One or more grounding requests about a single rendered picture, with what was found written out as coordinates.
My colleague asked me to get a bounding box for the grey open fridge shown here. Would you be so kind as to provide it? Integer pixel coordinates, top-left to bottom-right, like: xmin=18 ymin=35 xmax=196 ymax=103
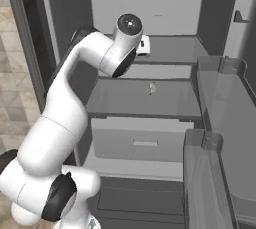
xmin=4 ymin=0 xmax=256 ymax=229

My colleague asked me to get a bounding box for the grey fridge door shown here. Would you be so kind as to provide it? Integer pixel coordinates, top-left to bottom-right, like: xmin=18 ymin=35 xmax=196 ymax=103
xmin=182 ymin=0 xmax=256 ymax=229

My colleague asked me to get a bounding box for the clear grey door bin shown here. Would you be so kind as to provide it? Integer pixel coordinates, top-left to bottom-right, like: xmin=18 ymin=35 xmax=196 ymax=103
xmin=195 ymin=55 xmax=256 ymax=211
xmin=182 ymin=128 xmax=240 ymax=229

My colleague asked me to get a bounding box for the small tan food item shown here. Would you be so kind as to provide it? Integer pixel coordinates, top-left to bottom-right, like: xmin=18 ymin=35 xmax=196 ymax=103
xmin=146 ymin=82 xmax=158 ymax=96

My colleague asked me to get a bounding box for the fridge drawer handle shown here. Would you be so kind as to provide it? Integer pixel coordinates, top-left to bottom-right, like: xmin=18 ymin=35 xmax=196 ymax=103
xmin=132 ymin=139 xmax=159 ymax=148

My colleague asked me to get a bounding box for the dark grey freezer drawer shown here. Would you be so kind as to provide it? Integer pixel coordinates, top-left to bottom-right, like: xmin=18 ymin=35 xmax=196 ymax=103
xmin=87 ymin=175 xmax=187 ymax=229

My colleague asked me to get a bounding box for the grey fridge rack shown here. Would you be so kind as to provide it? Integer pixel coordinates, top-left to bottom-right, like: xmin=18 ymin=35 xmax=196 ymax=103
xmin=85 ymin=77 xmax=203 ymax=120
xmin=134 ymin=34 xmax=210 ymax=66

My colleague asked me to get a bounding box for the pale grey fridge drawer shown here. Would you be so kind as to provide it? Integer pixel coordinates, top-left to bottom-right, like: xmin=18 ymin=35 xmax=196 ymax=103
xmin=90 ymin=116 xmax=195 ymax=164

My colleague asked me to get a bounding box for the dark door bracket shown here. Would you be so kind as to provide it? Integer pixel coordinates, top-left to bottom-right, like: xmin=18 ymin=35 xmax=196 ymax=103
xmin=232 ymin=9 xmax=250 ymax=24

